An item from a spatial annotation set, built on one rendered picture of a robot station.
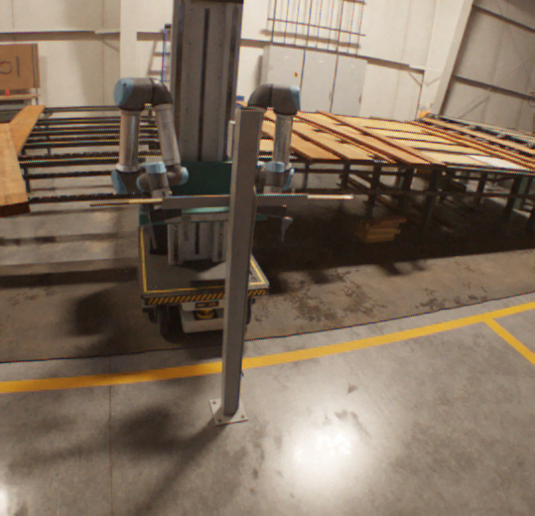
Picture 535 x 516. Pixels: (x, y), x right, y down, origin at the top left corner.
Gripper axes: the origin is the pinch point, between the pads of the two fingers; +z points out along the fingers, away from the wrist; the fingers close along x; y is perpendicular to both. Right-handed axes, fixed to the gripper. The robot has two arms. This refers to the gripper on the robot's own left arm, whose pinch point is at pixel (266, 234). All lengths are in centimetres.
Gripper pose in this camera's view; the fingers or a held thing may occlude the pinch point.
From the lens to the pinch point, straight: 162.7
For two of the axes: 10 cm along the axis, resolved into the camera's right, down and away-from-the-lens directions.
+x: 9.6, 1.1, 2.5
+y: 2.4, 0.7, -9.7
